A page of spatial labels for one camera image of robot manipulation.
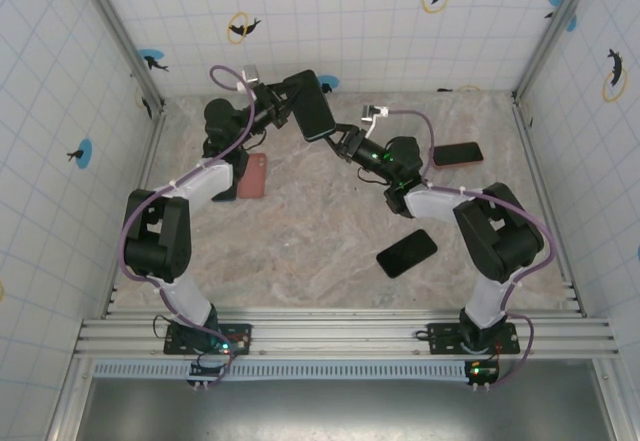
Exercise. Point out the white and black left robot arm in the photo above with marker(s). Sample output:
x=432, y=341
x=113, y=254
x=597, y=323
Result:
x=160, y=236

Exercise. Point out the grey metal panel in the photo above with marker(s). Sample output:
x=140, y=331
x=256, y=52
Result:
x=340, y=411

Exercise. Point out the salmon pink phone case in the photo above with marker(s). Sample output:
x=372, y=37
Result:
x=252, y=176

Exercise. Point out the aluminium lower frame strut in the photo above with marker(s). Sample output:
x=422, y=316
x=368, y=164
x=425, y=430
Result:
x=612, y=401
x=70, y=401

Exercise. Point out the aluminium front rail beams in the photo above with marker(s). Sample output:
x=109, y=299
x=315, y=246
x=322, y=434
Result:
x=340, y=333

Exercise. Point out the black phone with red edge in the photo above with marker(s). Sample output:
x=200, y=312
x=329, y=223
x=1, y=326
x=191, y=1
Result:
x=460, y=164

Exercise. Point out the aluminium corner post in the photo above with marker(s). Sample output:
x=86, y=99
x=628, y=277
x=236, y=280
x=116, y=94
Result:
x=120, y=36
x=556, y=26

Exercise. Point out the aluminium side rail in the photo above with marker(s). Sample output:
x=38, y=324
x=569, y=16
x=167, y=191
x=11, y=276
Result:
x=156, y=133
x=537, y=166

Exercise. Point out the black smartphone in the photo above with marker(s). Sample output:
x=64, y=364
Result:
x=312, y=106
x=456, y=154
x=227, y=196
x=406, y=253

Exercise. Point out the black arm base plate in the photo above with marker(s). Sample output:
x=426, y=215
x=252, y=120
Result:
x=442, y=341
x=172, y=343

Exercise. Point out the small black controller board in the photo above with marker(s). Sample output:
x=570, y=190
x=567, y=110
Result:
x=200, y=370
x=482, y=372

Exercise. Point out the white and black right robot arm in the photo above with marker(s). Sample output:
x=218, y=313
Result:
x=500, y=241

